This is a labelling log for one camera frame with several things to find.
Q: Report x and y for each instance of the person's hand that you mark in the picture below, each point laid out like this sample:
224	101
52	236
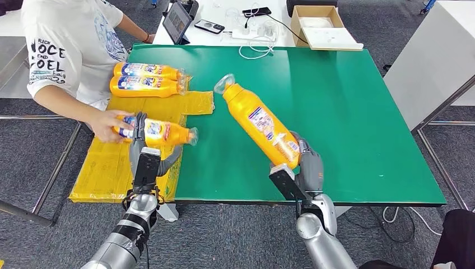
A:
443	266

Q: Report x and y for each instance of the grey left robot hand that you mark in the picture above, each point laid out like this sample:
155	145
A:
137	148

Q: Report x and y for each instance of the person's right hand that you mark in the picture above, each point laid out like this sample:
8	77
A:
105	126

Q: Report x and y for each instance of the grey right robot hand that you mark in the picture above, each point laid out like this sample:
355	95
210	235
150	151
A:
310	170

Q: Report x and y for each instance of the orange detergent bottle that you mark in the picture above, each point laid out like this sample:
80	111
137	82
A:
174	134
148	70
259	122
148	87

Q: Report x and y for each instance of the person's right forearm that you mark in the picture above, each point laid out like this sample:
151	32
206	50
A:
63	104

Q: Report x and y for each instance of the black chair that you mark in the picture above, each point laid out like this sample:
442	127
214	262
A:
458	241

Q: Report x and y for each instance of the white table leg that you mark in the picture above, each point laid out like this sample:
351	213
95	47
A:
167	212

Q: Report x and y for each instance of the person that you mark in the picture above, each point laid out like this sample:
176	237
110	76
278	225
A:
66	44

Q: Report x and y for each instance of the white workbench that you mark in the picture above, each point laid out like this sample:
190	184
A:
430	55
11	63

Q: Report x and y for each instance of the black tablet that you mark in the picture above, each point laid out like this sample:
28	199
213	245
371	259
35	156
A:
176	22

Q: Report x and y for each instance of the white flat lid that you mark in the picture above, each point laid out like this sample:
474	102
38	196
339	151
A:
335	38

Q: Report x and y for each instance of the black device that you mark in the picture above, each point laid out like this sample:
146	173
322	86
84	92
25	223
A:
189	6

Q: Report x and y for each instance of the white power adapter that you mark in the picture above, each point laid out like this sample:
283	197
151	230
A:
269	28

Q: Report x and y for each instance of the white foam insert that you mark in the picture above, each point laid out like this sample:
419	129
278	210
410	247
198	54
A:
315	22

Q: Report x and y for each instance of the cardboard box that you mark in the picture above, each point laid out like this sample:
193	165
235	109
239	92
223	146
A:
297	21

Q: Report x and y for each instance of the white power strip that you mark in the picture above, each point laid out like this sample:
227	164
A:
243	35

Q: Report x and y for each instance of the dark bag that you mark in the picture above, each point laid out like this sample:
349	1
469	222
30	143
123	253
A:
9	5

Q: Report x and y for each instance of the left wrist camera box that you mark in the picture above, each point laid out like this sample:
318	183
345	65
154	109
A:
146	169

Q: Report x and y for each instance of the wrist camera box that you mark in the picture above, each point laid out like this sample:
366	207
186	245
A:
285	182
146	169

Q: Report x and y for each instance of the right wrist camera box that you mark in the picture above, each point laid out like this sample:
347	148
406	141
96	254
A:
285	182

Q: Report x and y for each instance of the black smartphone round camera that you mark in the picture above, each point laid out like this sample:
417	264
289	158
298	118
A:
209	26

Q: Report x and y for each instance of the blue cart frame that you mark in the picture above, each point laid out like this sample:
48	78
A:
426	4

